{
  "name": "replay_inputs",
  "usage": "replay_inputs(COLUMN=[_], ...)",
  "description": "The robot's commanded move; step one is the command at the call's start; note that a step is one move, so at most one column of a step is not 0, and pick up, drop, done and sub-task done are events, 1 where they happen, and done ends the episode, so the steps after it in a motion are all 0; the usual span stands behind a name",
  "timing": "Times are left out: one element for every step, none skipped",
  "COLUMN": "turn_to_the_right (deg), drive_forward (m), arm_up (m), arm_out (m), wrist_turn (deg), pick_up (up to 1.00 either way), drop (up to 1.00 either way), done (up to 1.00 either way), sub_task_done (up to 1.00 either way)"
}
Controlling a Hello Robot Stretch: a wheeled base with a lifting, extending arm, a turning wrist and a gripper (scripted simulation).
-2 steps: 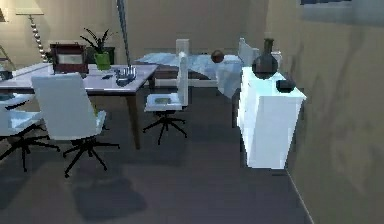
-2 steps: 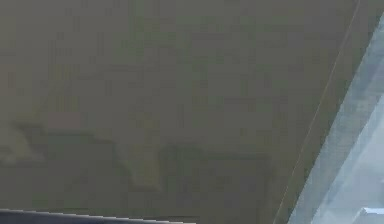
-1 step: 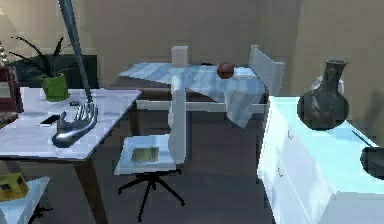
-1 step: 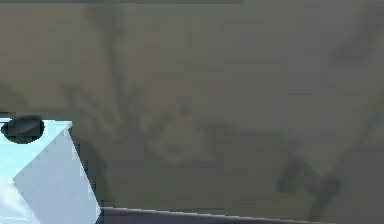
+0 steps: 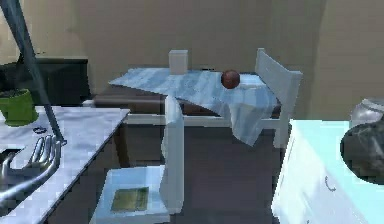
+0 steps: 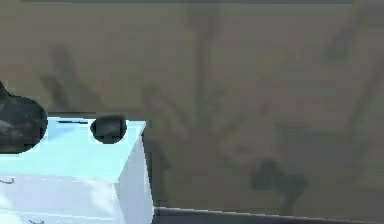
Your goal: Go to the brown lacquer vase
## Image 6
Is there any large dark round vase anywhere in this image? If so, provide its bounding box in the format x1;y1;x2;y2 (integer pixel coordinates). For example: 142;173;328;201
0;80;49;155

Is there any small dark round bowl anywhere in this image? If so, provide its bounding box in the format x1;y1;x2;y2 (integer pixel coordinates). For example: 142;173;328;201
89;115;128;145

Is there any pale blue chest of drawers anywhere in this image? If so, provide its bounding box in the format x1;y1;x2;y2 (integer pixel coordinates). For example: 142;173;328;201
0;116;155;224

